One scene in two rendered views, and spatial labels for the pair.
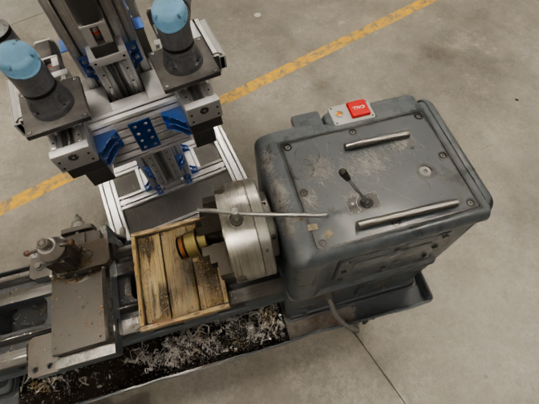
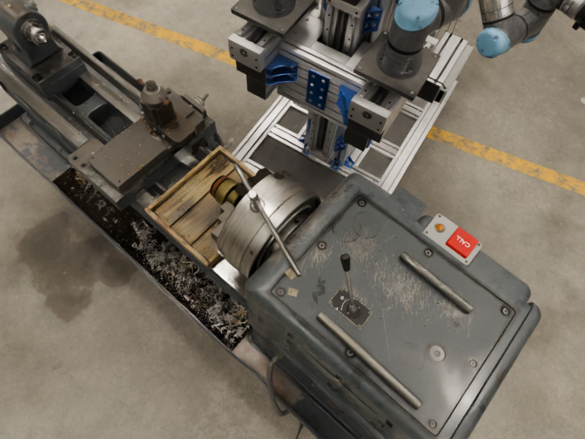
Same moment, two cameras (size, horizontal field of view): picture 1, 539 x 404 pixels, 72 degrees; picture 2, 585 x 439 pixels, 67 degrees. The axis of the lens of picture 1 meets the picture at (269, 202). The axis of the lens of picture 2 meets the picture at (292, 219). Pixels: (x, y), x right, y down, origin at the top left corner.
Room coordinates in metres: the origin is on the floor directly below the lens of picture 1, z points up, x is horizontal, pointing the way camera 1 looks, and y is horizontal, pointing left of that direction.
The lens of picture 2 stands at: (0.16, -0.35, 2.25)
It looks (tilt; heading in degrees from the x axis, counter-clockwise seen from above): 64 degrees down; 48
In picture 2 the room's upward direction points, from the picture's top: 7 degrees clockwise
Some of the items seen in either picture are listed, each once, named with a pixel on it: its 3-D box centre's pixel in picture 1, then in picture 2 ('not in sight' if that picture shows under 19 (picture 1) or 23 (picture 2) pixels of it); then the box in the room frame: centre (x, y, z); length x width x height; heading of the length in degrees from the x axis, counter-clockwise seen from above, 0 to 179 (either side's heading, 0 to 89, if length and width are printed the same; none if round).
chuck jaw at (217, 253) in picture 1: (223, 263); (226, 227); (0.36, 0.15, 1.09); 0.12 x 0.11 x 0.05; 13
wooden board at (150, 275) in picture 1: (179, 269); (214, 204); (0.41, 0.34, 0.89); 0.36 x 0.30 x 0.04; 13
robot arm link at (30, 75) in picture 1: (23, 67); not in sight; (0.97, 0.77, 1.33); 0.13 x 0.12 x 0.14; 43
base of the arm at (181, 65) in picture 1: (180, 50); (402, 50); (1.15, 0.30, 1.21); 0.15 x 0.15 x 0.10
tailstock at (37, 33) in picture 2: not in sight; (29, 37); (0.20, 1.27, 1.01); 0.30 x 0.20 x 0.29; 103
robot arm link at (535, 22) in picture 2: not in sight; (527, 20); (1.27, 0.04, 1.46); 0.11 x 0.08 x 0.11; 1
